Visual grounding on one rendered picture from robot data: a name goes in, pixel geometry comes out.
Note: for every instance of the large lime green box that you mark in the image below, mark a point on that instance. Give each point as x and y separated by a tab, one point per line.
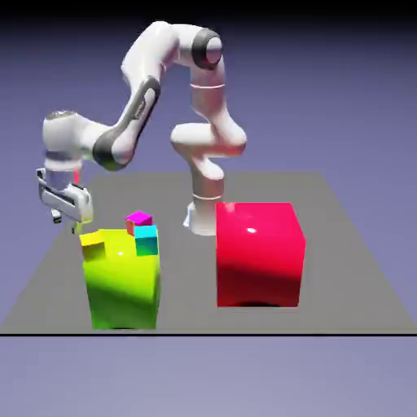
122	280

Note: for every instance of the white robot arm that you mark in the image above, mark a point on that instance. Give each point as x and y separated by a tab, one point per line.
202	107

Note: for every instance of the small cyan cube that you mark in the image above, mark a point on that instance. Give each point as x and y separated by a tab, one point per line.
146	240

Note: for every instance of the small yellow cube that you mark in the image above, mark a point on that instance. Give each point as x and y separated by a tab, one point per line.
93	245

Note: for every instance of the small magenta cube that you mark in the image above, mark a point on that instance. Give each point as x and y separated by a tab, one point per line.
140	219

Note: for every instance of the large red box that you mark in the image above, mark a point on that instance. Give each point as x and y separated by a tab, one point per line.
258	254

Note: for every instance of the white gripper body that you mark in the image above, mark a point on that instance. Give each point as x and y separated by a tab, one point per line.
66	202

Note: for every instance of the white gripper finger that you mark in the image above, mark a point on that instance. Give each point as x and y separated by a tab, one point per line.
56	216
77	227

